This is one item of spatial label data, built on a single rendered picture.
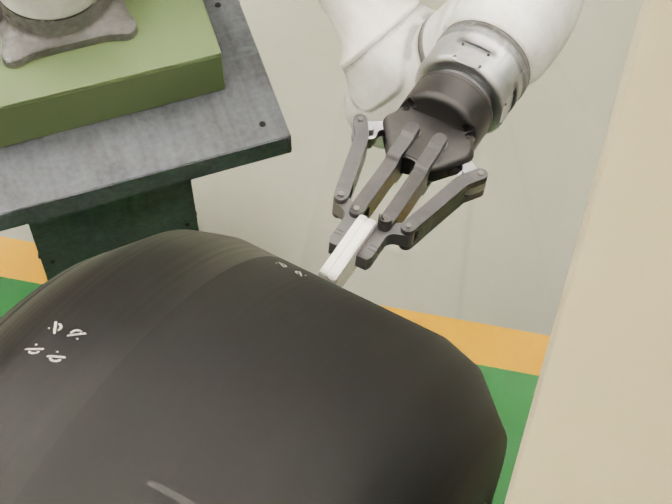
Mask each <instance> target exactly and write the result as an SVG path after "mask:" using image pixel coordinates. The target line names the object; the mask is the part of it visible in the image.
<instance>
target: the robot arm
mask: <svg viewBox="0 0 672 504"><path fill-rule="evenodd" d="M583 1H584V0H448V1H447V2H446V3H445V4H444V5H443V6H442V7H440V8H439V9H438V10H434V9H432V8H430V7H428V6H426V5H424V4H423V3H421V2H420V1H419V0H318V2H319V4H320V5H321V7H322V9H323V10H324V12H325V14H326V15H327V17H328V19H329V20H330V22H331V23H332V25H333V27H334V29H335V30H336V32H337V34H338V37H339V39H340V43H341V60H340V67H341V68H342V69H343V71H344V73H345V76H346V79H347V83H346V86H345V91H344V109H345V114H346V118H347V121H348V123H349V125H350V127H351V128H352V136H351V140H352V144H351V147H350V150H349V152H348V155H347V158H346V161H345V164H344V166H343V169H342V172H341V175H340V177H339V180H338V183H337V186H336V189H335V191H334V197H333V206H332V215H333V216H334V217H335V218H337V219H341V220H342V221H341V222H340V224H339V225H338V226H337V228H336V229H335V231H334V232H333V233H332V235H331V236H330V240H329V249H328V253H330V254H331V255H330V257H329V258H328V260H327V261H326V262H325V264H324V265H323V267H322V268H321V269H320V271H319V274H318V276H319V277H321V278H323V279H326V280H328V281H330V282H332V283H334V284H336V285H338V286H340V287H343V286H344V285H345V283H346V282H347V280H348V279H349V277H350V276H351V275H352V273H353V272H354V270H355V269H356V267H359V268H361V269H363V270H365V271H366V270H367V269H369V268H370V267H371V266H372V265H373V263H374V262H375V260H376V259H377V257H378V256H379V254H380V253H381V252H382V250H383V249H384V247H385V246H387V245H391V244H392V245H398V246H399V247H400V249H402V250H409V249H411V248H412V247H413V246H415V245H416V244H417V243H418V242H419V241H420V240H422V239H423V238H424V237H425V236H426V235H427V234H428V233H430V232H431V231H432V230H433V229H434V228H435V227H437V226H438V225H439V224H440V223H441V222H442V221H444V220H445V219H446V218H447V217H448V216H449V215H450V214H452V213H453V212H454V211H455V210H456V209H457V208H459V207H460V206H461V205H462V204H463V203H465V202H468V201H471V200H473V199H476V198H479V197H481V196H482V195H483V194H484V190H485V185H486V181H487V177H488V172H487V171H486V170H485V169H483V168H477V167H476V166H475V165H474V163H473V162H472V159H473V157H474V151H475V149H476V148H477V146H478V145H479V144H480V142H481V141H482V139H483V138H484V136H485V135H486V134H488V133H491V132H493V131H494V130H496V129H497V128H499V127H500V126H501V125H502V123H503V121H504V120H505V118H506V117H507V115H508V114H509V113H510V111H511V110H512V108H513V107H514V105H515V104H516V102H517V101H518V100H519V99H520V98H521V97H522V95H523V94H524V92H525V90H526V88H527V87H528V86H529V85H530V84H531V83H533V82H535V81H536V80H537V79H539V78H540V77H541V76H542V75H543V74H544V72H545V71H546V70H547V69H548V68H549V66H550V65H551V64H552V63H553V62H554V60H555V59H556V57H557V56H558V54H559V53H560V52H561V50H562V49H563V47H564V45H565V44H566V42H567V40H568V39H569V37H570V35H571V33H572V31H573V29H574V27H575V25H576V23H577V20H578V18H579V15H580V12H581V9H582V5H583ZM137 32H138V28H137V23H136V20H135V19H134V18H133V16H132V15H131V14H130V13H129V11H128V10H127V8H126V5H125V2H124V0H0V36H1V51H0V54H1V58H2V62H3V64H4V65H5V66H7V67H9V68H18V67H21V66H23V65H25V64H27V63H28V62H30V61H32V60H35V59H38V58H42V57H46V56H50V55H54V54H58V53H62V52H66V51H70V50H74V49H78V48H82V47H87V46H91V45H95V44H99V43H103V42H107V41H128V40H131V39H133V38H134V37H135V36H136V35H137ZM372 146H374V147H376V148H380V149H385V154H386V157H385V159H384V160H383V161H382V163H381V164H380V166H379V167H378V168H377V170H376V171H375V172H374V174H373V175H372V176H371V178H370V179H369V181H368V182H367V183H366V185H365V186H364V187H363V189H362V190H361V192H360V193H359V194H358V196H357V197H356V198H355V200H354V201H352V200H351V199H352V196H353V193H354V190H355V188H356V185H357V182H358V179H359V176H360V173H361V170H362V168H363V165H364V162H365V159H366V153H367V149H370V148H372ZM403 174H407V175H409V176H408V177H407V179H406V180H405V182H404V183H403V185H402V186H401V188H400V189H399V190H398V192H397V193H396V195H395V196H394V198H393V199H392V201H391V202H390V204H389V205H388V206H387V208H386V209H385V211H384V212H383V214H382V215H381V214H380V213H379V216H378V223H377V225H376V221H375V220H373V219H371V218H370V217H371V215H372V214H373V212H374V211H375V210H376V208H377V207H378V205H379V204H380V203H381V201H382V200H383V198H384V197H385V196H386V194H387V193H388V191H389V190H390V189H391V187H392V186H393V184H394V183H397V182H398V180H399V179H400V177H401V176H402V175H403ZM457 174H458V175H457ZM454 175H457V177H456V178H455V179H453V180H452V181H451V182H450V183H449V184H447V185H446V186H445V187H444V188H443V189H441V190H440V191H439V192H438V193H437V194H436V195H434V196H433V197H432V198H431V199H430V200H428V201H427V202H426V203H425V204H424V205H423V206H421V207H420V208H419V209H418V210H417V211H415V212H414V213H413V214H412V215H411V216H410V217H408V218H407V216H408V215H409V213H410V212H411V210H412V209H413V207H414V206H415V204H416V203H417V201H418V200H419V198H420V197H421V196H422V195H424V194H425V192H426V191H427V189H428V188H429V186H430V185H431V183H432V182H435V181H438V180H441V179H444V178H447V177H450V176H454ZM380 215H381V217H380ZM406 218H407V219H406ZM405 219H406V220H405Z"/></svg>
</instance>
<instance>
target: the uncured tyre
mask: <svg viewBox="0 0 672 504"><path fill-rule="evenodd" d="M275 259H278V260H280V261H282V262H284V263H286V264H288V265H290V266H292V267H294V268H296V269H298V270H300V271H303V272H305V273H307V274H309V275H311V276H313V277H315V278H309V279H302V278H300V277H298V276H296V275H294V274H292V273H290V272H288V271H286V270H284V269H282V268H280V267H278V266H275V265H273V264H271V263H269V262H267V260H275ZM54 314H55V315H58V316H62V317H65V318H69V319H72V320H76V321H80V322H83V323H85V324H88V325H90V326H92V327H94V328H96V329H97V330H96V331H95V332H94V333H93V334H92V335H91V336H90V337H89V339H88V340H87V341H86V342H85V343H84V344H83V345H82V346H81V347H80V348H79V349H78V350H77V351H76V353H75V354H74V355H73V356H72V357H71V358H70V359H69V360H68V361H67V363H66V364H65V365H64V366H63V367H62V368H61V369H60V371H59V372H58V373H57V374H56V373H54V372H52V371H50V370H48V369H46V368H44V367H41V366H38V365H36V364H33V363H30V362H27V361H24V360H21V359H18V358H15V357H14V356H15V355H16V354H17V353H18V352H19V351H20V350H21V348H22V347H23V346H24V345H25V344H26V343H27V342H28V341H29V340H30V339H31V338H32V337H33V336H34V335H35V334H36V332H37V331H38V330H39V329H40V328H41V327H42V326H43V325H44V324H45V323H46V322H47V321H48V320H49V319H50V318H51V317H52V316H53V315H54ZM506 448H507V434H506V432H505V429H504V427H503V424H502V422H501V419H500V417H499V414H498V412H497V409H496V407H495V404H494V402H493V399H492V397H491V394H490V391H489V389H488V386H487V384H486V381H485V379H484V376H483V374H482V371H481V369H480V368H479V367H478V366H477V365H476V364H475V363H474V362H473V361H471V360H470V359H469V358H468V357H467V356H466V355H465V354H464V353H462V352H461V351H460V350H459V349H458V348H457V347H456V346H454V345H453V344H452V343H451V342H450V341H449V340H448V339H446V338H445V337H443V336H441V335H439V334H437V333H435V332H433V331H431V330H429V329H427V328H425V327H423V326H421V325H419V324H417V323H414V322H412V321H410V320H408V319H406V318H404V317H402V316H400V315H398V314H396V313H394V312H392V311H390V310H388V309H386V308H383V307H381V306H379V305H377V304H375V303H373V302H371V301H369V300H367V299H365V298H363V297H361V296H359V295H357V294H355V293H352V292H350V291H348V290H346V289H344V288H342V287H340V286H338V285H336V284H334V283H332V282H330V281H328V280H326V279H323V278H321V277H319V276H317V275H315V274H313V273H311V272H309V271H307V270H305V269H303V268H301V267H299V266H297V265H295V264H292V263H290V262H288V261H286V260H284V259H282V258H280V257H278V256H276V255H274V254H272V253H270V252H268V251H266V250H263V249H261V248H259V247H257V246H255V245H253V244H251V243H249V242H247V241H245V240H243V239H240V238H237V237H232V236H226V235H220V234H214V233H208V232H202V231H196V230H189V229H178V230H171V231H166V232H162V233H158V234H155V235H152V236H150V237H147V238H144V239H141V240H138V241H136V242H133V243H130V244H127V245H125V246H122V247H119V248H116V249H113V250H111V251H108V252H105V253H102V254H99V255H97V256H94V257H91V258H89V259H86V260H84V261H82V262H79V263H77V264H75V265H73V266H71V267H70V268H68V269H66V270H64V271H62V272H61V273H59V274H57V275H56V276H54V277H53V278H51V279H50V280H48V281H47V282H45V283H44V284H42V285H41V286H39V287H38V288H37V289H35V290H34V291H33V292H31V293H30V294H29V295H27V296H26V297H25V298H24V299H22V300H21V301H20V302H19V303H17V304H16V305H15V306H14V307H13V308H11V309H10V310H9V311H8V312H7V313H6V314H5V315H3V316H2V317H1V318H0V504H182V503H180V502H178V501H176V500H174V499H173V498H171V497H169V496H167V495H165V494H163V493H161V492H160V491H158V490H156V489H154V488H152V487H150V486H149V485H147V484H148V482H149V481H150V480H151V479H152V480H154V481H156V482H158V483H160V484H162V485H164V486H165V487H167V488H169V489H171V490H173V491H175V492H176V493H178V494H180V495H182V496H184V497H186V498H188V499H189V500H191V501H193V502H195V503H197V504H492V501H493V497H494V494H495V490H496V487H497V483H498V480H499V477H500V473H501V470H502V466H503V462H504V458H505V454H506Z"/></svg>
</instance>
